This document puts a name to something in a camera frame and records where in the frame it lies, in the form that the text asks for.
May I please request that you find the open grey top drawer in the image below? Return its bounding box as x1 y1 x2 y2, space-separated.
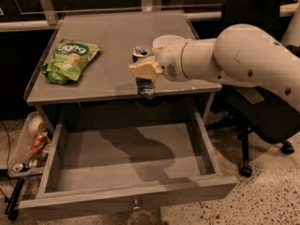
20 112 237 220

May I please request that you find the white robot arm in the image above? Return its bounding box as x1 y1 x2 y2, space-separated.
128 7 300 112

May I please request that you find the green snack bag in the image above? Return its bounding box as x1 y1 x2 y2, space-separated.
40 39 101 84

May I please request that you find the orange soda can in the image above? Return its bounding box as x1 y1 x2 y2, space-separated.
24 134 47 159

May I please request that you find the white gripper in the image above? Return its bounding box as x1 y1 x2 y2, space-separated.
128 39 188 82

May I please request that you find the clear plastic bin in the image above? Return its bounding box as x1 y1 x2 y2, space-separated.
8 112 52 177

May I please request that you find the metal rail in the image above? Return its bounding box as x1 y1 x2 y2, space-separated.
0 2 300 32

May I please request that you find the dark can in bin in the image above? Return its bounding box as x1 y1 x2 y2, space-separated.
12 162 29 173

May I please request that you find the white round object in bin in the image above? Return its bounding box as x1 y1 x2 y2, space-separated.
28 116 47 137

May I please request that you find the black stand leg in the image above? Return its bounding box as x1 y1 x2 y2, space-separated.
5 177 24 221

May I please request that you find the black office chair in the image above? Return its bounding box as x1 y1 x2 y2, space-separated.
212 0 300 177

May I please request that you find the silver blue redbull can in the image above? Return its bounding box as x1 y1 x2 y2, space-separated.
132 45 156 98

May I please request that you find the grey cabinet table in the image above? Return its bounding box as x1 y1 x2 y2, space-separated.
22 9 225 133

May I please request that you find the black cable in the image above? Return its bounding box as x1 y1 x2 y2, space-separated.
0 121 12 204

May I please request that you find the white ceramic bowl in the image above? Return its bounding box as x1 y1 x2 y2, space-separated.
152 35 182 48

